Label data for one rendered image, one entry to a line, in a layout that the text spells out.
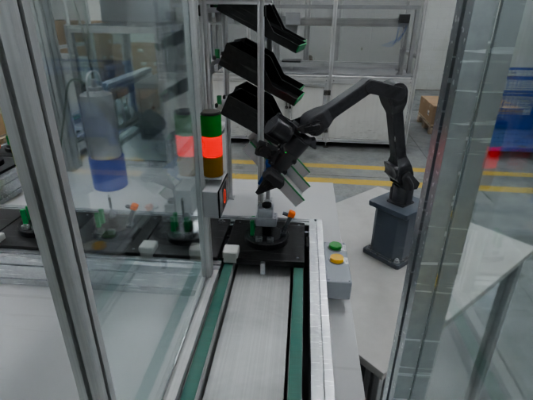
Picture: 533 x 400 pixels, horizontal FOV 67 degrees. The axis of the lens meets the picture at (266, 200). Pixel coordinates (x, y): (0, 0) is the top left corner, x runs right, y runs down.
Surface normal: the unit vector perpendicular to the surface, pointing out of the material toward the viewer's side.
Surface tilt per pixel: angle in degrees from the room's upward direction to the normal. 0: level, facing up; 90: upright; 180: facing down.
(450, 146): 90
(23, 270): 90
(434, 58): 90
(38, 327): 0
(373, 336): 0
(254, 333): 0
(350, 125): 90
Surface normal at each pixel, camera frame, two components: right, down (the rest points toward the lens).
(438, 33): -0.11, 0.43
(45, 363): 0.01, -0.90
